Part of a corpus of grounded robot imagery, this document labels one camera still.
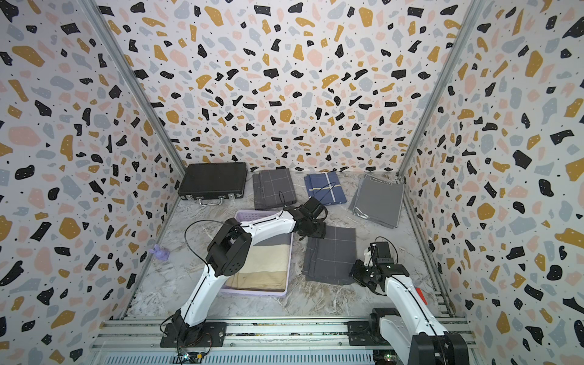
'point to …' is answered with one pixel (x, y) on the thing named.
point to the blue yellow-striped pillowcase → (325, 188)
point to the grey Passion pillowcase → (379, 200)
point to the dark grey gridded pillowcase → (331, 260)
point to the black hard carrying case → (210, 183)
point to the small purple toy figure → (162, 254)
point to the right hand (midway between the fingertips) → (350, 273)
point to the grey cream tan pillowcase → (266, 268)
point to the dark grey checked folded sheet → (273, 188)
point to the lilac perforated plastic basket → (251, 215)
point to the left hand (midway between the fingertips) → (325, 233)
